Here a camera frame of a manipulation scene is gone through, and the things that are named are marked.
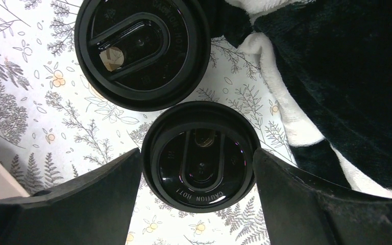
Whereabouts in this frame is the black coffee cup lid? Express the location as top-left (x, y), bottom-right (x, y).
top-left (74, 1), bottom-right (211, 111)

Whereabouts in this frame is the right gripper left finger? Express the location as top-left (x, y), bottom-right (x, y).
top-left (0, 148), bottom-right (142, 244)

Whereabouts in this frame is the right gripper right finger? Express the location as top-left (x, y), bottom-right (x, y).
top-left (253, 149), bottom-right (392, 245)

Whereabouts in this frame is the black white checkered pillow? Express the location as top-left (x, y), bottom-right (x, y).
top-left (201, 1), bottom-right (392, 199)

